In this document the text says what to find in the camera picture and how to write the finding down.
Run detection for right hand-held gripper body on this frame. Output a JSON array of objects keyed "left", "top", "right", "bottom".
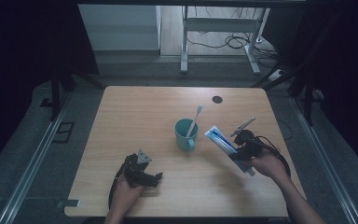
[{"left": 229, "top": 117, "right": 266, "bottom": 162}]

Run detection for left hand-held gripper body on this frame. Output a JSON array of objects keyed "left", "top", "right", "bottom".
[{"left": 123, "top": 149, "right": 154, "bottom": 189}]

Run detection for blue white toothpaste tube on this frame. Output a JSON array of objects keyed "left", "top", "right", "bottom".
[{"left": 203, "top": 125, "right": 256, "bottom": 177}]

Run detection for teal cup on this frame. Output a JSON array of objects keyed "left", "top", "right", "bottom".
[{"left": 174, "top": 118, "right": 200, "bottom": 153}]

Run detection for pink toothbrush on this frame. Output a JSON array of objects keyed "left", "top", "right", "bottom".
[{"left": 186, "top": 105, "right": 204, "bottom": 138}]

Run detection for person's left hand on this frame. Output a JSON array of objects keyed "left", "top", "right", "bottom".
[{"left": 109, "top": 173, "right": 146, "bottom": 209}]

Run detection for person's right hand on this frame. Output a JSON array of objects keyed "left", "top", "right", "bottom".
[{"left": 246, "top": 148, "right": 289, "bottom": 183}]

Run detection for white power strip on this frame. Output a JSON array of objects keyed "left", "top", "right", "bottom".
[{"left": 268, "top": 68, "right": 285, "bottom": 82}]

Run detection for black metal stand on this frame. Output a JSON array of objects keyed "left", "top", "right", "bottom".
[
  {"left": 251, "top": 63, "right": 316, "bottom": 127},
  {"left": 49, "top": 66, "right": 105, "bottom": 122}
]

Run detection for dark curtain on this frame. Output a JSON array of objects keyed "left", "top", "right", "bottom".
[
  {"left": 262, "top": 0, "right": 358, "bottom": 183},
  {"left": 0, "top": 0, "right": 100, "bottom": 180}
]

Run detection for white cabinet panel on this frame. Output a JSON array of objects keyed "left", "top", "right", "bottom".
[{"left": 77, "top": 4, "right": 162, "bottom": 51}]

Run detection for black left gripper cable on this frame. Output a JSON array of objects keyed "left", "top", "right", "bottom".
[{"left": 107, "top": 155, "right": 131, "bottom": 210}]

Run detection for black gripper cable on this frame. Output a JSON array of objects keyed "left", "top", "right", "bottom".
[
  {"left": 107, "top": 155, "right": 131, "bottom": 210},
  {"left": 251, "top": 135, "right": 292, "bottom": 177}
]

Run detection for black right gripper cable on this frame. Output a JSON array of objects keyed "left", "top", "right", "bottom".
[{"left": 251, "top": 135, "right": 292, "bottom": 177}]

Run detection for thin black floor cable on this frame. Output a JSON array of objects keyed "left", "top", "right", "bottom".
[{"left": 276, "top": 119, "right": 294, "bottom": 141}]

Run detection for metal floor rail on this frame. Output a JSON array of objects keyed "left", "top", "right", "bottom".
[
  {"left": 0, "top": 92, "right": 73, "bottom": 224},
  {"left": 290, "top": 96, "right": 358, "bottom": 224}
]

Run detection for tangle of black floor cables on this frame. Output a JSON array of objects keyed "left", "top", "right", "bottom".
[{"left": 186, "top": 7, "right": 279, "bottom": 68}]

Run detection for white metal desk frame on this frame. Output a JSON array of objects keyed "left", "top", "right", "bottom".
[{"left": 180, "top": 6, "right": 271, "bottom": 76}]

